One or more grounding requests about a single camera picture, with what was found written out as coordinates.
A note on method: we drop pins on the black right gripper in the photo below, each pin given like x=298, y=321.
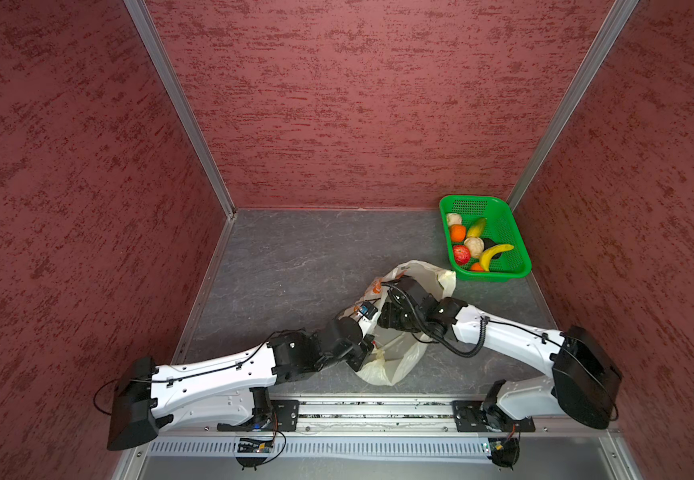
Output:
x=389, y=315

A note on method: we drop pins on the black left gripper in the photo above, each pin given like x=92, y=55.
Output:
x=363, y=351

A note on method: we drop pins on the translucent yellow plastic bag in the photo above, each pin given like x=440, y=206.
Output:
x=396, y=353

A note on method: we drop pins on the yellow banana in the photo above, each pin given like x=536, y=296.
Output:
x=488, y=255

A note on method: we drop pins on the beige round fruit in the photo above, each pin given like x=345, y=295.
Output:
x=454, y=219
x=475, y=245

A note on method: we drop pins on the yellow green mango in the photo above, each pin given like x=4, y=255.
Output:
x=477, y=229

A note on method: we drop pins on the green plastic basket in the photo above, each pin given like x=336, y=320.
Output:
x=501, y=228

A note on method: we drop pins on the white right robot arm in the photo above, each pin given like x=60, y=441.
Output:
x=576, y=377

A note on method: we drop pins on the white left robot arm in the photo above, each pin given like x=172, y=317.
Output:
x=148, y=397

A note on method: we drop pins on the round orange fruit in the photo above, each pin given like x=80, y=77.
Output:
x=457, y=233

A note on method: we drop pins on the beige round fruit in basket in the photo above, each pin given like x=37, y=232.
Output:
x=454, y=219

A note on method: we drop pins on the red apple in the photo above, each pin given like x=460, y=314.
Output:
x=461, y=254

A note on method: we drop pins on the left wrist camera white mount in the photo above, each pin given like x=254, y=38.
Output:
x=366, y=315

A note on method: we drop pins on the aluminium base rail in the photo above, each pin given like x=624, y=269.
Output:
x=352, y=415

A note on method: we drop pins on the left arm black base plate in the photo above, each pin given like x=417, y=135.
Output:
x=278, y=415

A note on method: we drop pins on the perforated cable duct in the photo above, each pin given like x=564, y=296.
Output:
x=381, y=448

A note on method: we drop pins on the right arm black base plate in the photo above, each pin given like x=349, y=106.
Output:
x=467, y=417

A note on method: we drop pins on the left controller board with wires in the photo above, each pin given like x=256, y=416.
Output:
x=254, y=447

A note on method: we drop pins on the controller board with wires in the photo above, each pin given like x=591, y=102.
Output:
x=505, y=452
x=254, y=447

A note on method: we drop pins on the right controller board with wires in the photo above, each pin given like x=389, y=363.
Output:
x=505, y=452

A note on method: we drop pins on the aluminium corner post right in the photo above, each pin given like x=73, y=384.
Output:
x=606, y=37

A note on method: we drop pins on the aluminium corner post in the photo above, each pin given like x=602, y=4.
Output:
x=146, y=28
x=606, y=37

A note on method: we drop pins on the aluminium corner post left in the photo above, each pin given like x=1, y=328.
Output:
x=146, y=28

